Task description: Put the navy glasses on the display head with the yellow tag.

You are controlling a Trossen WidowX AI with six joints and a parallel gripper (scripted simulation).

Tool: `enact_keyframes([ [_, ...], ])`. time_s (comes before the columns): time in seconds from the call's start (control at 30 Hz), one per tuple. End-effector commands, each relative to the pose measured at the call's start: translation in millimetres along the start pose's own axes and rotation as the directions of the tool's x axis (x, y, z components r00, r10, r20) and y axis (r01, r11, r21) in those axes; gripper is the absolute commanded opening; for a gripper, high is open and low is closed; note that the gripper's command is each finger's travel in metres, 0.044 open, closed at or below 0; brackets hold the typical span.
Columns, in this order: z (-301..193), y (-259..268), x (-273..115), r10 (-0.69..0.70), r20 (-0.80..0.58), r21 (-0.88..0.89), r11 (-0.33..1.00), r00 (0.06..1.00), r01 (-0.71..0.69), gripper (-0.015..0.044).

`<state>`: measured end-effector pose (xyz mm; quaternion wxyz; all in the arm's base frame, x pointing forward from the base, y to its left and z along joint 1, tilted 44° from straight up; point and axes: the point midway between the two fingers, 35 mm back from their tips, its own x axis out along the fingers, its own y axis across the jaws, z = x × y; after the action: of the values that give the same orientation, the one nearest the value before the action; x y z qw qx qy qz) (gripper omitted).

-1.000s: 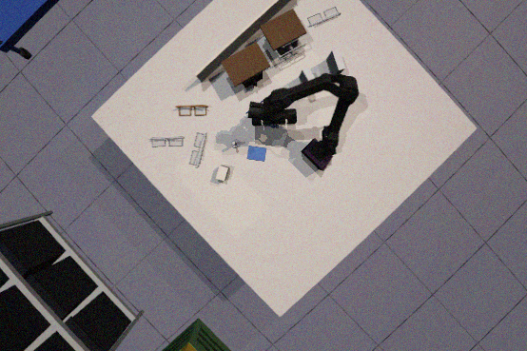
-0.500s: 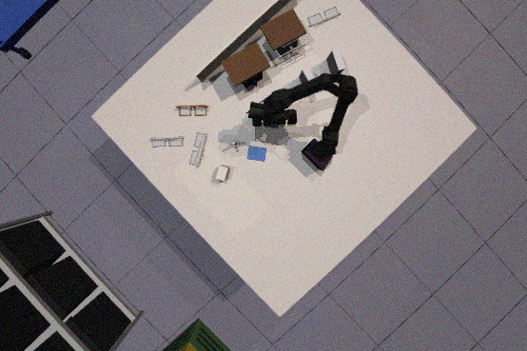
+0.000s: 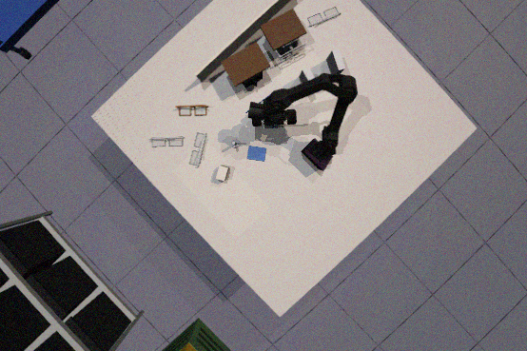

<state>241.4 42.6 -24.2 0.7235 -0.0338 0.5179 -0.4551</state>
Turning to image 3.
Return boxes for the grey rectangular panel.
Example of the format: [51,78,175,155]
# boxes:
[195,0,291,82]

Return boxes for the brown glasses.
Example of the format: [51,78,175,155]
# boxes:
[175,105,208,115]

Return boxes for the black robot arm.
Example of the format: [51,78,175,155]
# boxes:
[248,73,358,161]

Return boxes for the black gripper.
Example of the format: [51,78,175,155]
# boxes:
[252,109,297,127]

